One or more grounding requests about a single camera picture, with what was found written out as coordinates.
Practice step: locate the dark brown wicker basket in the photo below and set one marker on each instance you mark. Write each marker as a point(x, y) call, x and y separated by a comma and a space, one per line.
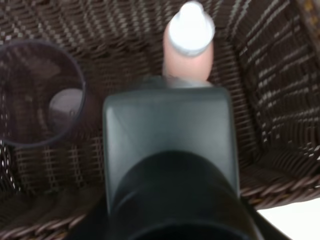
point(266, 53)

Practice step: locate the translucent pink plastic cup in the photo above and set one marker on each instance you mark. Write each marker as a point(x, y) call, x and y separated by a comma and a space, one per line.
point(42, 93)

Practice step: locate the dark green pump bottle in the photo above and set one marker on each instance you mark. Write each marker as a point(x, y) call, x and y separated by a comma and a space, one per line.
point(171, 166)

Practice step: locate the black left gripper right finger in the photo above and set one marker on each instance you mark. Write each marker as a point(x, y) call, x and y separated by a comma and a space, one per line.
point(267, 230)

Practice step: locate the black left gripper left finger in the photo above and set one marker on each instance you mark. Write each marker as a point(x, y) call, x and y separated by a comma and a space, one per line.
point(94, 226)

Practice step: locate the pink bottle white cap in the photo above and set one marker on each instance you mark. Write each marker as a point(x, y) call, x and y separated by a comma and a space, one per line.
point(188, 47)

